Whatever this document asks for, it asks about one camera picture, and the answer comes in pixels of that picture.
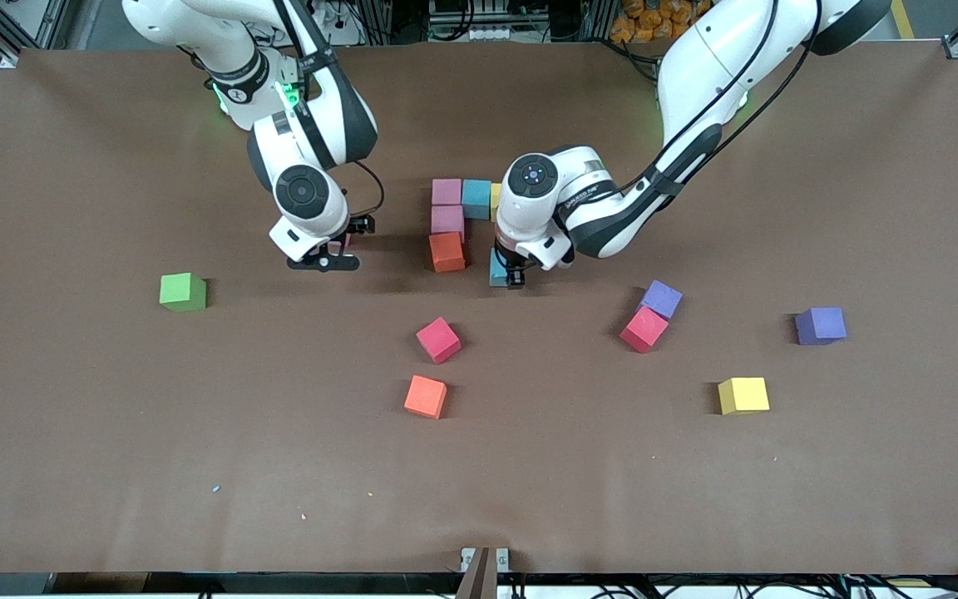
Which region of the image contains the metal table edge bracket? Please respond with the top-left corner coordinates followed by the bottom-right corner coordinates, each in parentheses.
top-left (460, 547), bottom-right (511, 573)

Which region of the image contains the green foam cube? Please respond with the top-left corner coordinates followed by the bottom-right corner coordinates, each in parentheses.
top-left (159, 272), bottom-right (208, 314)

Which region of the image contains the red foam cube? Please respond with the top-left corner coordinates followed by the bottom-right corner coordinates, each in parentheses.
top-left (619, 306), bottom-right (669, 354)
top-left (415, 316), bottom-right (463, 365)

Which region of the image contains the orange fruit pile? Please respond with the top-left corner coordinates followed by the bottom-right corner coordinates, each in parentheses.
top-left (610, 0), bottom-right (711, 44)

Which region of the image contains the orange foam cube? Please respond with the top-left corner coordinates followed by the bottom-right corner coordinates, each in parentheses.
top-left (403, 374), bottom-right (449, 420)
top-left (428, 232), bottom-right (468, 274)

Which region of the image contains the black cable bundle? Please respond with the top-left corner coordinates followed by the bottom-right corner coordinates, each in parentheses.
top-left (595, 572), bottom-right (958, 599)

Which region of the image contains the purple foam cube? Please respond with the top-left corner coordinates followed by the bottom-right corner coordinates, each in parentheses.
top-left (639, 280), bottom-right (684, 322)
top-left (794, 307), bottom-right (848, 346)

